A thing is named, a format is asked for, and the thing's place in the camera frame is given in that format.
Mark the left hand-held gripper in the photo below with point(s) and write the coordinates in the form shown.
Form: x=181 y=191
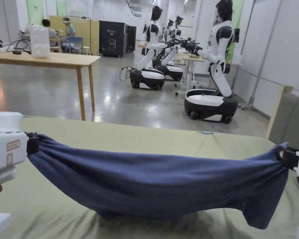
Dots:
x=5 y=129

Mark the dark blue garment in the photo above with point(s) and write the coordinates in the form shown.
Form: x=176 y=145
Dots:
x=152 y=174

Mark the grey padded headboard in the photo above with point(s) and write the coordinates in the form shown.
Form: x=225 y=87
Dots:
x=291 y=119

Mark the small light blue object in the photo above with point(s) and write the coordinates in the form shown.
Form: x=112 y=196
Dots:
x=206 y=132

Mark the white and black humanoid robot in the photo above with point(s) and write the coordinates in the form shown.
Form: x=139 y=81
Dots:
x=149 y=74
x=173 y=69
x=218 y=62

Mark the white desk on wheels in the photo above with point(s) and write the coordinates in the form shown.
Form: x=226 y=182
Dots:
x=186 y=62

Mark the bed with pale green sheet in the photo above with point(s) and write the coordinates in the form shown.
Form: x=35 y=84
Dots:
x=144 y=134

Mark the large black cabinet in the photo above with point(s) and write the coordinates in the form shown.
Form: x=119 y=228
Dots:
x=112 y=38

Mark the narrow black cabinet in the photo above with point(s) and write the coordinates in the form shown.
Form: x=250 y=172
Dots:
x=132 y=38

